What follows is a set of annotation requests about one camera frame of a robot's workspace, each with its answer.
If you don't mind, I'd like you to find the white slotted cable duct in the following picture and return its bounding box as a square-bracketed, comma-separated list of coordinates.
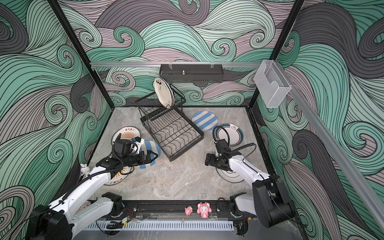
[80, 220, 235, 232]

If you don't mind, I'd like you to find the orange sunburst plate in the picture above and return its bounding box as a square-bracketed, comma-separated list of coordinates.
[111, 126, 141, 145]
[105, 167, 134, 186]

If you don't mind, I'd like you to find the aluminium wall rail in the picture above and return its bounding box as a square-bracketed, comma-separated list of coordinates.
[90, 61, 261, 69]

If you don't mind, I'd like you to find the black frame post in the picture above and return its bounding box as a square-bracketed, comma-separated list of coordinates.
[47, 0, 115, 111]

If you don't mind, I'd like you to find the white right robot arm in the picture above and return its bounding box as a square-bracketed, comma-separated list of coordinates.
[205, 140, 295, 228]

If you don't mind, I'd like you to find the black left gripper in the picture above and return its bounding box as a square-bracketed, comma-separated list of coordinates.
[122, 150, 159, 168]

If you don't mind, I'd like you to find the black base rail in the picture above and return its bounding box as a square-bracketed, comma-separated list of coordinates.
[122, 199, 234, 219]

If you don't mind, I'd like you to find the cream floral plate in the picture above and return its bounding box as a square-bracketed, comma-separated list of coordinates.
[154, 78, 175, 109]

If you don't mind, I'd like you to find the white rabbit figurine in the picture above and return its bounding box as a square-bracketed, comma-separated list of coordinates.
[80, 164, 91, 178]

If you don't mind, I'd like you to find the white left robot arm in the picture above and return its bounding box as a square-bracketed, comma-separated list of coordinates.
[25, 137, 159, 240]

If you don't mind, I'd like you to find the white green line plate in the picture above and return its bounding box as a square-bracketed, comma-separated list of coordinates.
[216, 169, 244, 183]

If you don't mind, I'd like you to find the small pink pig toy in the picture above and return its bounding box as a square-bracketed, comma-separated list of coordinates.
[185, 206, 193, 216]

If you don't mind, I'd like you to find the large pink pig toy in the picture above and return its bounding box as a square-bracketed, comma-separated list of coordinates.
[197, 202, 212, 219]

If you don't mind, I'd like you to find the black wire dish rack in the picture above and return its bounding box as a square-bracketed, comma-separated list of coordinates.
[135, 86, 204, 162]

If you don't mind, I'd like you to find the orange sunburst plate upper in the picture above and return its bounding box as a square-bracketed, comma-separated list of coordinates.
[111, 126, 141, 145]

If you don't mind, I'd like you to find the orange sunburst plate lower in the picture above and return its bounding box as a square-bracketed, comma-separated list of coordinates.
[105, 167, 134, 186]

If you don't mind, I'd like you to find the blue white striped plate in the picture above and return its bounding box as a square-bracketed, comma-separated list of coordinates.
[192, 111, 218, 132]
[139, 140, 162, 169]

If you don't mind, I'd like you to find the green red rimmed white plate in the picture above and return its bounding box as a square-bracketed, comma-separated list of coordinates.
[214, 124, 244, 147]

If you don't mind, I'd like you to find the clear plastic wall holder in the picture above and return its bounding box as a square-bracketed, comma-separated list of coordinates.
[254, 60, 292, 108]

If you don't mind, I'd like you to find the blue white striped plate left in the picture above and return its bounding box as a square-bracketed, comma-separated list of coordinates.
[139, 140, 162, 169]

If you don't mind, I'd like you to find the blue white striped plate right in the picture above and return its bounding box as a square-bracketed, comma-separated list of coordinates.
[192, 111, 218, 132]

